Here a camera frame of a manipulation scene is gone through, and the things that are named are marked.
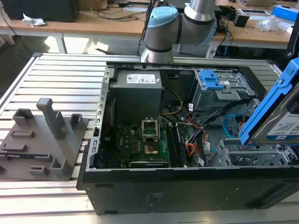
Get black open PC case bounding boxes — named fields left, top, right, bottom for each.
left=76, top=60, right=299, bottom=216

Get black wire bundle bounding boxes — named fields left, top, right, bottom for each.
left=186, top=99, right=254, bottom=147

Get blue disk wire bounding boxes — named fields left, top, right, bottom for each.
left=223, top=114, right=245, bottom=140

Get yellow power wire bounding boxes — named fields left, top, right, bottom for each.
left=159, top=87, right=183, bottom=116

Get blue hanging cable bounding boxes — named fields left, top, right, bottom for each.
left=223, top=29, right=233, bottom=58

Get CPU socket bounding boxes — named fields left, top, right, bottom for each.
left=142, top=142, right=161, bottom=157

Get blue disk carrier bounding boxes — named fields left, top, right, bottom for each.
left=199, top=69, right=225, bottom=91

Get grey parts rack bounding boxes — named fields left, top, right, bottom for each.
left=0, top=98, right=90, bottom=182

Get wooden desk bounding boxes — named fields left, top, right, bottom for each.
left=0, top=0, right=299, bottom=50

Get hard disk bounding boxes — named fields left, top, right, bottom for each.
left=238, top=58, right=299, bottom=147

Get green motherboard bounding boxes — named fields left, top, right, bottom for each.
left=100, top=118, right=189, bottom=169

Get black desk cables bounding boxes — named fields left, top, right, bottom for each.
left=97, top=4, right=152, bottom=22

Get grey monitor stand base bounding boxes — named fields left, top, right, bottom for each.
left=177, top=43, right=210, bottom=58

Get grey power supply unit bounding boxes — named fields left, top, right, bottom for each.
left=108, top=70, right=164, bottom=119

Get clear plastic bag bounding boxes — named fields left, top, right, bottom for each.
left=258, top=14, right=294, bottom=33

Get grey metal disk cage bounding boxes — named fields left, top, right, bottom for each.
left=190, top=69, right=256, bottom=119

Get black RAM slot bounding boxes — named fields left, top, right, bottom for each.
left=166, top=124, right=179, bottom=168
left=174, top=124, right=187, bottom=168

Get metal socket cover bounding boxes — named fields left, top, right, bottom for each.
left=141, top=118, right=161, bottom=142

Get blue cardboard box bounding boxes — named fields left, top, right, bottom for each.
left=272, top=4, right=299, bottom=24

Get black computer tower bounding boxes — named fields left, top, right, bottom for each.
left=1, top=0, right=80, bottom=23

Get small black box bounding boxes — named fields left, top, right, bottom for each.
left=233, top=13, right=250, bottom=28

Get black expansion slot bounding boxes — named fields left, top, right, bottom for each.
left=120, top=160, right=169, bottom=168

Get orange wire bundle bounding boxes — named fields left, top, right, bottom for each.
left=185, top=129, right=209, bottom=161

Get crumpled white paper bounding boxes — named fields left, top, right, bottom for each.
left=22, top=13, right=47, bottom=27

